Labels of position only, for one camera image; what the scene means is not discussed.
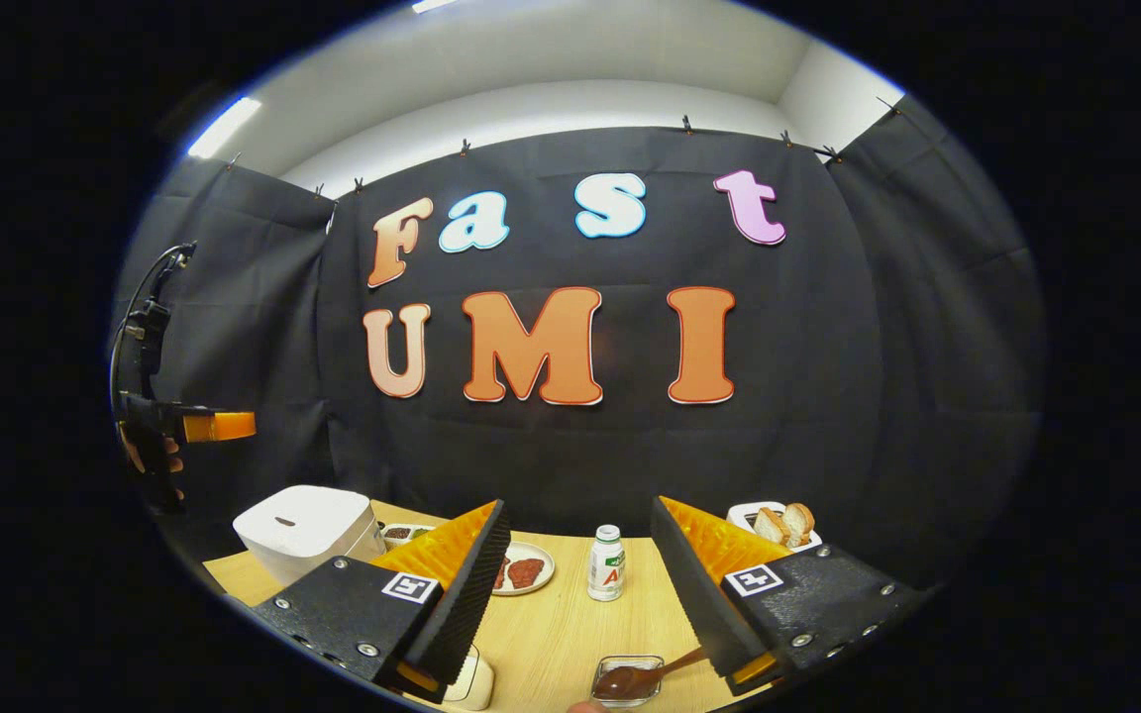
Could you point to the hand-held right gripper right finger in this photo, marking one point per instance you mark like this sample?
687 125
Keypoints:
699 604

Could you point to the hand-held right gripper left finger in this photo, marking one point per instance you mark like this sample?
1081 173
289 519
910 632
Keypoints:
466 604

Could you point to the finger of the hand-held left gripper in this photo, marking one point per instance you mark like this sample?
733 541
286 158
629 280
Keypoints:
219 427

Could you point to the dark wooden spoon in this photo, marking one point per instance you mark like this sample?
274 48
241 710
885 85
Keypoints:
630 681

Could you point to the white rice cooker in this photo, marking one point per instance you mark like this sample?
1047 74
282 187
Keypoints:
303 530

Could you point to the clear plastic rice container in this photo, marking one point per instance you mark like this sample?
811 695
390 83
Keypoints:
476 683

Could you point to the red meat piece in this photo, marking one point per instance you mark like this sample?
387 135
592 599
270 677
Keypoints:
526 572
502 574

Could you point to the beige round plate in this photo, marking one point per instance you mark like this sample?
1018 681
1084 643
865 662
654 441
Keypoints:
546 579

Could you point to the white divided bean dish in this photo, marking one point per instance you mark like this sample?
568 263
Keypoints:
402 535

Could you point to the white drink bottle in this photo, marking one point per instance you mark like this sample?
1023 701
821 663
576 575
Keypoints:
606 569

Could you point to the cream toaster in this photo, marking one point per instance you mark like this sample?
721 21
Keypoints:
744 515

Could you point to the bread slice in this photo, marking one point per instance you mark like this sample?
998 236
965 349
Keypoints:
772 527
800 520

